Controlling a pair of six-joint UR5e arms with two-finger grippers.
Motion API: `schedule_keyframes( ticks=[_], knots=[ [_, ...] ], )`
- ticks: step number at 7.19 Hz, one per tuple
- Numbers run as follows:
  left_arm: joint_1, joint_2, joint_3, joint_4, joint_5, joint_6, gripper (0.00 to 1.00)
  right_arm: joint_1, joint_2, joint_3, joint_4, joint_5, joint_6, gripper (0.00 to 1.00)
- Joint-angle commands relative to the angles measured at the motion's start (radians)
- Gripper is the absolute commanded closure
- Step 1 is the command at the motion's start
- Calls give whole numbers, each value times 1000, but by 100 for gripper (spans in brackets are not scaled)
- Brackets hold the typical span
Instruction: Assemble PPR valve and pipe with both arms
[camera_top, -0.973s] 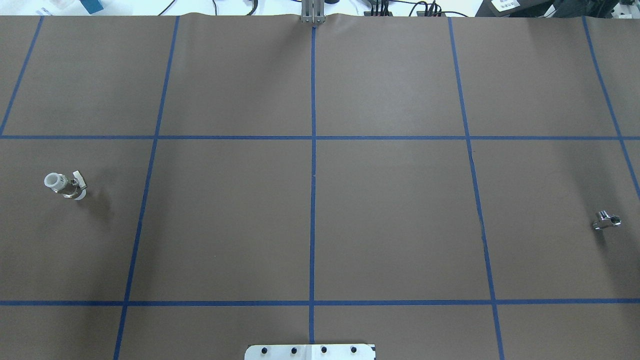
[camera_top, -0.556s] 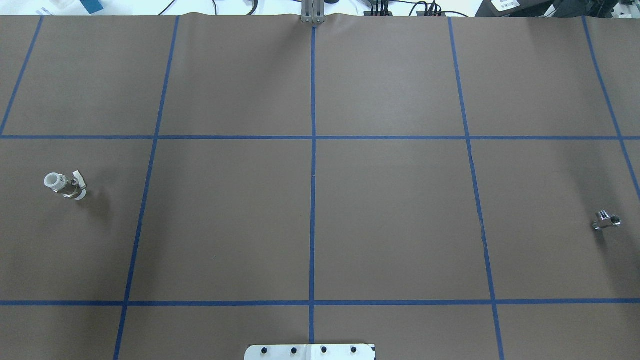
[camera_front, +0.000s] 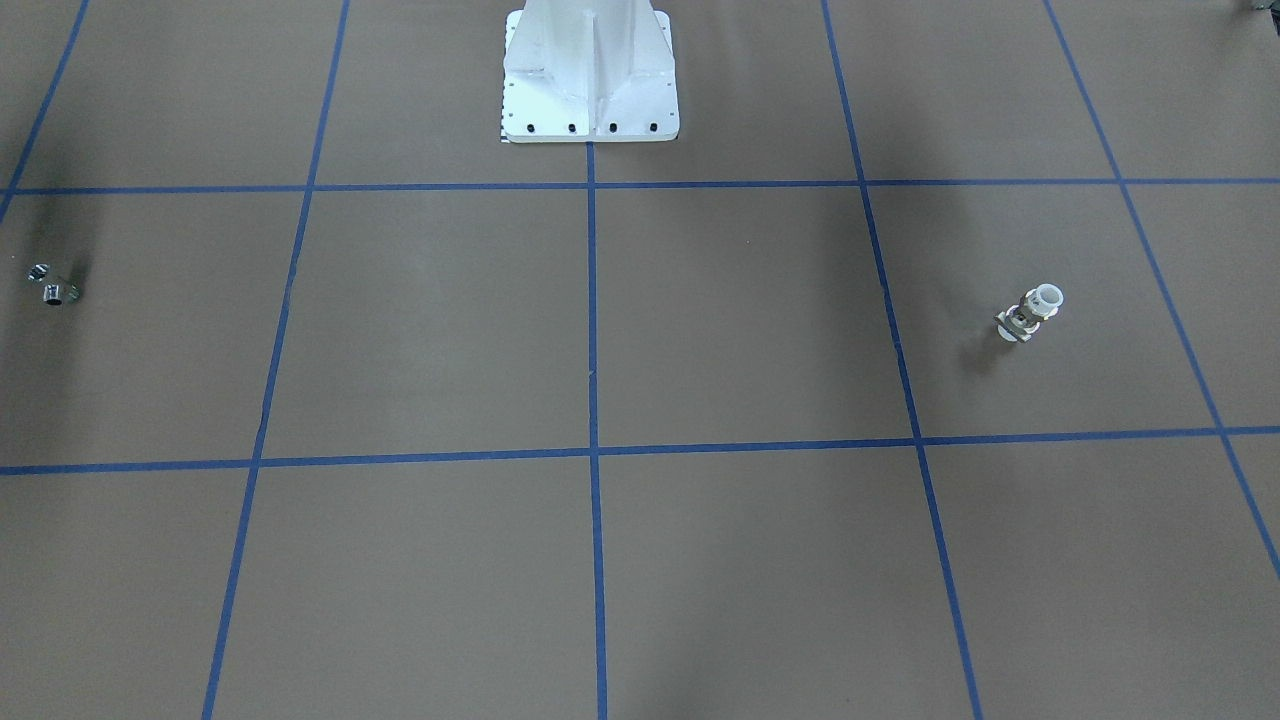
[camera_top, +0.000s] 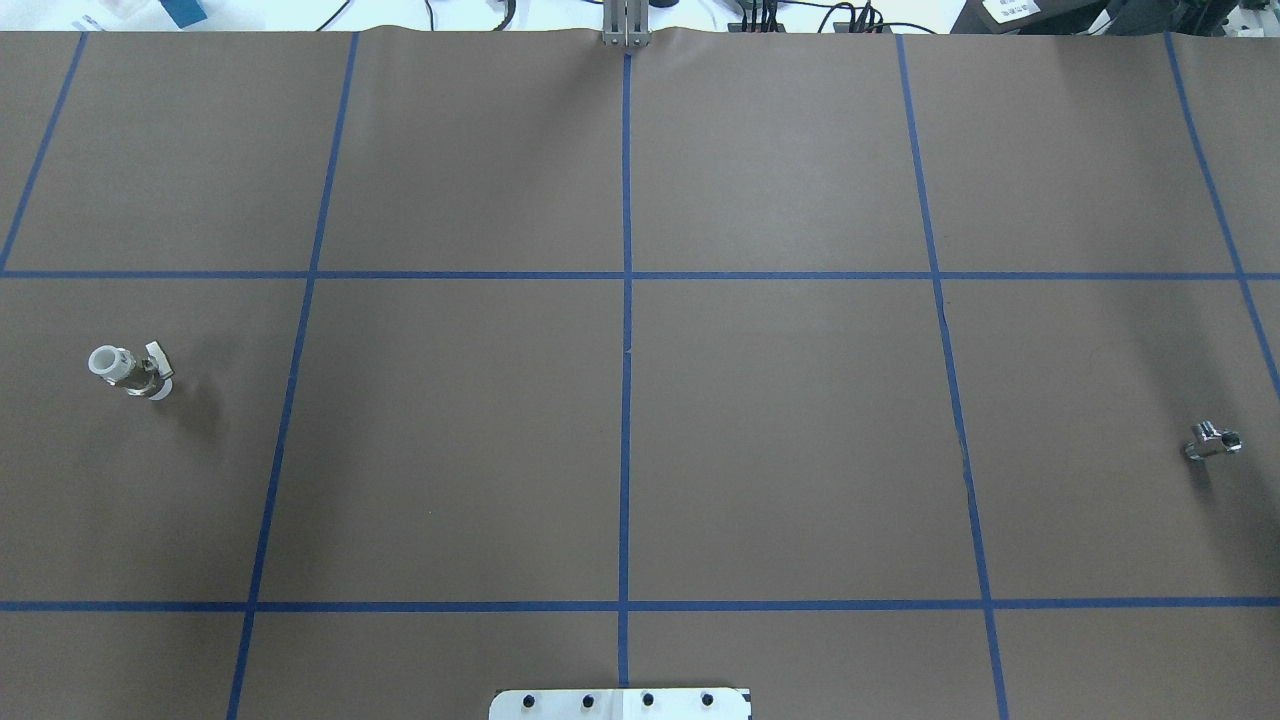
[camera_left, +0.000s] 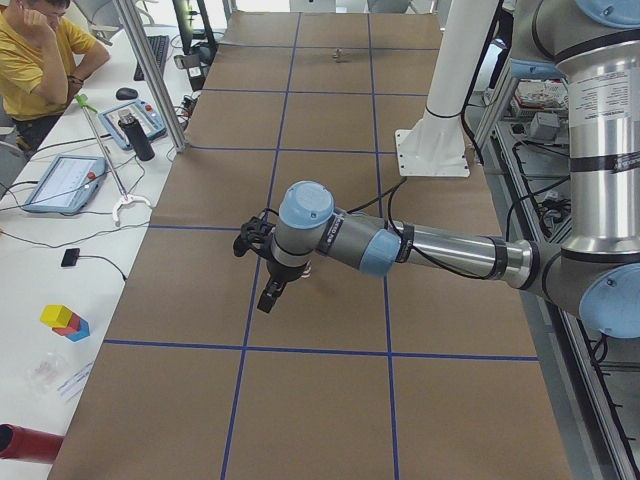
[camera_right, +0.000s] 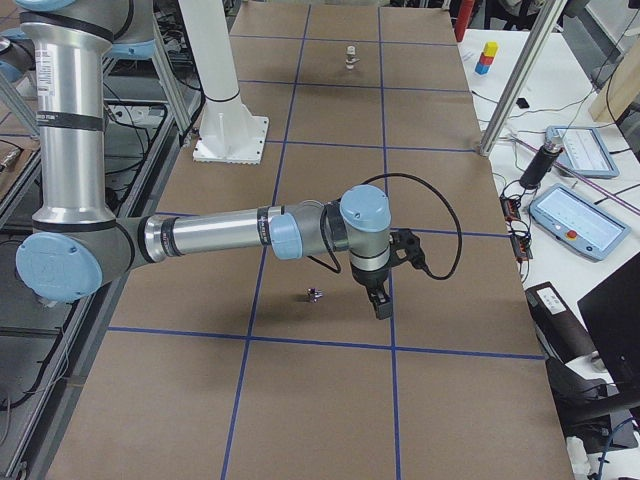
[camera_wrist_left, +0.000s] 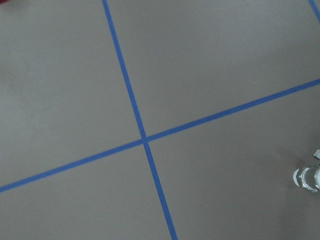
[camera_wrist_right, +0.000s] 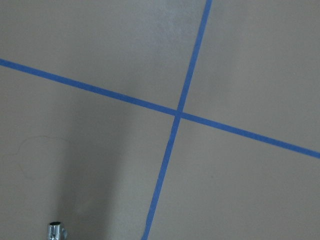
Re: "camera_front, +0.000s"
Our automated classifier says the PPR valve with metal handle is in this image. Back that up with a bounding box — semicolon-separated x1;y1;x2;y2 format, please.
995;283;1065;343

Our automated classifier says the chrome tee pipe fitting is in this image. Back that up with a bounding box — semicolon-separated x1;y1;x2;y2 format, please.
27;263;81;307

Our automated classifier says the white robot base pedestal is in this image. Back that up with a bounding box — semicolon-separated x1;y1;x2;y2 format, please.
500;1;681;143

